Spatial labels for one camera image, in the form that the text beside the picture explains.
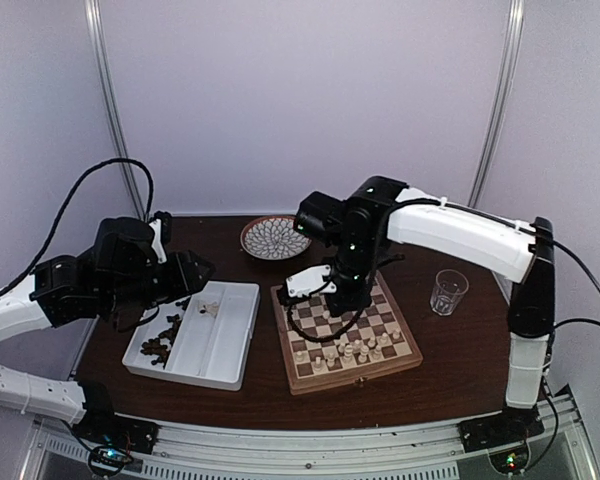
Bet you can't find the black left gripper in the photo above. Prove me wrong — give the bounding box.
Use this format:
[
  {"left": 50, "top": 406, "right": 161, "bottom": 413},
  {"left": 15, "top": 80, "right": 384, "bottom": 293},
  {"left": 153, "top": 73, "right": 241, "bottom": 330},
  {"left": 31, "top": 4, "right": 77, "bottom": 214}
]
[{"left": 102, "top": 248, "right": 216, "bottom": 314}]

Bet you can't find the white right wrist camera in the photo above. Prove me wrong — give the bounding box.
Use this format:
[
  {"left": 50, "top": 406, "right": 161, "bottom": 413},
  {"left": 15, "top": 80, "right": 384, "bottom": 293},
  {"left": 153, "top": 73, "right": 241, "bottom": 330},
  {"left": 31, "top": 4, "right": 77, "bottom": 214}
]
[{"left": 276, "top": 265, "right": 337, "bottom": 305}]

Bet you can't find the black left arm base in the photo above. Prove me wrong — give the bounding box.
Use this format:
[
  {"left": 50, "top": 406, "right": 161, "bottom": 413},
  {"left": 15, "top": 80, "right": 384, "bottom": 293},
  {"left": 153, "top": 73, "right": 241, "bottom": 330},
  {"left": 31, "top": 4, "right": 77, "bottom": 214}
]
[{"left": 67, "top": 382, "right": 159, "bottom": 477}]

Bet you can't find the aluminium corner post left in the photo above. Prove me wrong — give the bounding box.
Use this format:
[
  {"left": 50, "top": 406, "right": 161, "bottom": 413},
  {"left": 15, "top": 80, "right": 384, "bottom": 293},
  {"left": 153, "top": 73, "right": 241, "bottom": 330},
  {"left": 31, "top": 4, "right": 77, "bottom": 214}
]
[{"left": 84, "top": 0, "right": 145, "bottom": 218}]

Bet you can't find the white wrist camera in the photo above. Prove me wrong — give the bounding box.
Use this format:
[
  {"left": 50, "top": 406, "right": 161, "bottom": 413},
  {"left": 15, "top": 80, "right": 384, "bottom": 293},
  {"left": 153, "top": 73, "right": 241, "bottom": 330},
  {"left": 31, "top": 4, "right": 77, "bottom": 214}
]
[
  {"left": 149, "top": 211, "right": 173, "bottom": 264},
  {"left": 276, "top": 265, "right": 337, "bottom": 305}
]

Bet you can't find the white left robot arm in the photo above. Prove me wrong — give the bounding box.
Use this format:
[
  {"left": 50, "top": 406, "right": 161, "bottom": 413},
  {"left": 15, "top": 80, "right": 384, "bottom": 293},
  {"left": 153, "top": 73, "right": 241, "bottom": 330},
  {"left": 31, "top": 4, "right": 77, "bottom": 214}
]
[{"left": 0, "top": 212, "right": 215, "bottom": 444}]

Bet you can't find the wooden chess board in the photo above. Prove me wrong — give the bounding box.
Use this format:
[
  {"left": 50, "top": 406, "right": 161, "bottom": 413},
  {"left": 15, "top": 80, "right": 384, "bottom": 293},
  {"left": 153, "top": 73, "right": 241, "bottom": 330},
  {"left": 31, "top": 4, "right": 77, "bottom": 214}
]
[{"left": 271, "top": 275, "right": 423, "bottom": 395}]

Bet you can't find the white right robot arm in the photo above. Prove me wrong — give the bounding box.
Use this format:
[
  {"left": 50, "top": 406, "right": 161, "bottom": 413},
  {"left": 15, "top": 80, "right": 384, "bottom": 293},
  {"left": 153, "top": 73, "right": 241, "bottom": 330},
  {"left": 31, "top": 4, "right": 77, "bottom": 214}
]
[{"left": 281, "top": 176, "right": 555, "bottom": 442}]

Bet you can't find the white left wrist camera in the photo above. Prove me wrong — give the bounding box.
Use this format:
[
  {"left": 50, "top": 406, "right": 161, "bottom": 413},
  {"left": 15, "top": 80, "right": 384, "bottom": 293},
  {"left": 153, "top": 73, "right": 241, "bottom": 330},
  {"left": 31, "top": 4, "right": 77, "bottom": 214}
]
[{"left": 149, "top": 211, "right": 173, "bottom": 264}]

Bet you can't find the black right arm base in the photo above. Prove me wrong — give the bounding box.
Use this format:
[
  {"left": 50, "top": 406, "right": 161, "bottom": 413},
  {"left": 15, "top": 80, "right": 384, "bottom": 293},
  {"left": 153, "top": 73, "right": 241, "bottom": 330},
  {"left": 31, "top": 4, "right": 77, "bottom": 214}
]
[{"left": 458, "top": 407, "right": 545, "bottom": 476}]

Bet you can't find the aluminium corner post right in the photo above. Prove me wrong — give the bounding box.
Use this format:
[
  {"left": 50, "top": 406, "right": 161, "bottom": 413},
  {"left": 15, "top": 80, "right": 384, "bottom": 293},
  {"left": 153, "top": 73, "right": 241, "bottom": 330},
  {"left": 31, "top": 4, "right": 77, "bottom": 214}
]
[{"left": 468, "top": 0, "right": 525, "bottom": 207}]

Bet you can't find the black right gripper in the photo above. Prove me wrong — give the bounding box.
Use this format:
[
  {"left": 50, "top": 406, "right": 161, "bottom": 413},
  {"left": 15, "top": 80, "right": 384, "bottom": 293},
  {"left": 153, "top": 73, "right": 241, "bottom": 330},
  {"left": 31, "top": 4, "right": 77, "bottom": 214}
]
[{"left": 322, "top": 235, "right": 380, "bottom": 315}]

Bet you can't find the aluminium corner post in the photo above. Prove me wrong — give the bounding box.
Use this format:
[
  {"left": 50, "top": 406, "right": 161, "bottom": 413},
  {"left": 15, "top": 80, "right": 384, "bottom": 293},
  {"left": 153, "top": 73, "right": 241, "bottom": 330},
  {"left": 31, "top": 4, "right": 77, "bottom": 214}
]
[
  {"left": 84, "top": 0, "right": 145, "bottom": 218},
  {"left": 468, "top": 0, "right": 525, "bottom": 207}
]

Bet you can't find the floral patterned ceramic plate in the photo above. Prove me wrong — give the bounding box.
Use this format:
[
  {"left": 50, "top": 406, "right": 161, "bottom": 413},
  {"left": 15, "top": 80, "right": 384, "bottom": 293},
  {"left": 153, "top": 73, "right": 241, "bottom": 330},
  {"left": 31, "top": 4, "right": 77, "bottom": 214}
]
[{"left": 240, "top": 215, "right": 311, "bottom": 261}]

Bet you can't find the clear drinking glass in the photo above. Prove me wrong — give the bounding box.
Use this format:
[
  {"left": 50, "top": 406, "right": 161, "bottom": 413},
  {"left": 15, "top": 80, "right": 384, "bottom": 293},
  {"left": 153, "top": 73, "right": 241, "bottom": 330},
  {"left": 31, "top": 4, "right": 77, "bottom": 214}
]
[{"left": 430, "top": 269, "right": 470, "bottom": 317}]

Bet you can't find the white chess king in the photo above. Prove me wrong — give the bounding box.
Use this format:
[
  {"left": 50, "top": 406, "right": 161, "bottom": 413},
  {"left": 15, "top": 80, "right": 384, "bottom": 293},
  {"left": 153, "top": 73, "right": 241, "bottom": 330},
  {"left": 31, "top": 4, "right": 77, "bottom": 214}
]
[{"left": 341, "top": 344, "right": 354, "bottom": 366}]

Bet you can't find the white compartment tray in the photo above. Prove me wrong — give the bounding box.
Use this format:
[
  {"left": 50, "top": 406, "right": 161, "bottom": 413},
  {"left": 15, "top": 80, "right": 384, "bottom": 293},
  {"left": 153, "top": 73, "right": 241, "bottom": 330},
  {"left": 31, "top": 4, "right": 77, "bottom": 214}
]
[{"left": 122, "top": 281, "right": 260, "bottom": 391}]

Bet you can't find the pile of dark chess pieces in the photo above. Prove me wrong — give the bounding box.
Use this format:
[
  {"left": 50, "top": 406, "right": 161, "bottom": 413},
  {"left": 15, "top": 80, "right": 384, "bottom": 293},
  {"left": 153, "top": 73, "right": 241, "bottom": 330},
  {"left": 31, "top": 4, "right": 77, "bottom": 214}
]
[{"left": 140, "top": 298, "right": 191, "bottom": 369}]

